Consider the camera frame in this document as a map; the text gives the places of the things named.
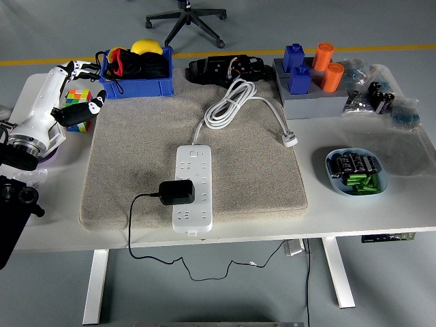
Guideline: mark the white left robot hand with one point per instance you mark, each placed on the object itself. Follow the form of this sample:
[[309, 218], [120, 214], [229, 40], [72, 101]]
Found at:
[[37, 109]]

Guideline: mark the multicoloured puzzle cube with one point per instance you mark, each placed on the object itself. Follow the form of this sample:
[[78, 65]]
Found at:
[[78, 97]]

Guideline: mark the purple dish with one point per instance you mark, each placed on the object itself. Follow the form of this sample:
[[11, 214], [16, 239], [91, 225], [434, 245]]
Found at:
[[51, 157]]

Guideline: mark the clear bag of small nuts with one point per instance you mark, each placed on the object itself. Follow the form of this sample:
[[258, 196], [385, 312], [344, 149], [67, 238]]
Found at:
[[34, 175]]

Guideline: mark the blue plastic bin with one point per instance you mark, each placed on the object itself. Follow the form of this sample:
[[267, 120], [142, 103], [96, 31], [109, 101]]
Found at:
[[136, 88]]

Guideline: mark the grey-brown mat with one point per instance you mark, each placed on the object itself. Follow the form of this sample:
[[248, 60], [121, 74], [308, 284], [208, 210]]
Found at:
[[143, 136]]

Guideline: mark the yellow ball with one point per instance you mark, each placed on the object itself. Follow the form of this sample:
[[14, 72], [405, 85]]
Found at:
[[146, 46]]

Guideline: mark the black office chair base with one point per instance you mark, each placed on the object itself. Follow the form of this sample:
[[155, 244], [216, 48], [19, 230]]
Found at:
[[187, 15]]

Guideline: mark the white table leg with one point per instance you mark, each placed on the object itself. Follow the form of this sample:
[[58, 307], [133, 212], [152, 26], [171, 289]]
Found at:
[[95, 289], [337, 272]]

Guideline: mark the blue peg block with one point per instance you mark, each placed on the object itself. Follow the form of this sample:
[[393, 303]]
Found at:
[[293, 58], [299, 81]]

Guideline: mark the grey block base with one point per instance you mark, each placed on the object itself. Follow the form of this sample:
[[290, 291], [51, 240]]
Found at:
[[313, 105]]

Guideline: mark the orange cylinder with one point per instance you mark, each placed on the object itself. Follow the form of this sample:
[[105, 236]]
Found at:
[[323, 56], [332, 76]]

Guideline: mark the black battery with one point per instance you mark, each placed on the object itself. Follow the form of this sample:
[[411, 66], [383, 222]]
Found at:
[[334, 167], [370, 164], [360, 163], [344, 163], [353, 162]]

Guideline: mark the light blue dish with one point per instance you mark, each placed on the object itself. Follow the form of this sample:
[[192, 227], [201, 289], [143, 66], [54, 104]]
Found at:
[[337, 189]]

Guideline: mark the clear bag of metal screws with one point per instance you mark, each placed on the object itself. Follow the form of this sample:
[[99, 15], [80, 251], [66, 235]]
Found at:
[[357, 104]]

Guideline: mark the clear bag of blue parts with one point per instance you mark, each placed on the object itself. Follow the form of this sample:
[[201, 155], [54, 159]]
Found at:
[[356, 73], [405, 116]]

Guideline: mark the green battery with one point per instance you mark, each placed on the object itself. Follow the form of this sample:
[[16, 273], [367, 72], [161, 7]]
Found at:
[[354, 179], [375, 182], [369, 180], [364, 190]]

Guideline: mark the bag of black capacitors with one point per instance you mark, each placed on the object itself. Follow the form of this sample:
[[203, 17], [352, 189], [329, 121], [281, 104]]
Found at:
[[381, 97]]

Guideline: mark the large empty clear bag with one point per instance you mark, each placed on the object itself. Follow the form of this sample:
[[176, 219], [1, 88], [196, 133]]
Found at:
[[391, 146]]

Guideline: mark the black table control panel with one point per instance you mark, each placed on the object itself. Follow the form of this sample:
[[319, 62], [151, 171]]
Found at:
[[374, 239]]

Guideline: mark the grey metal bracket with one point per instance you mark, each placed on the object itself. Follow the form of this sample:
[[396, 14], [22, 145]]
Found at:
[[294, 248]]

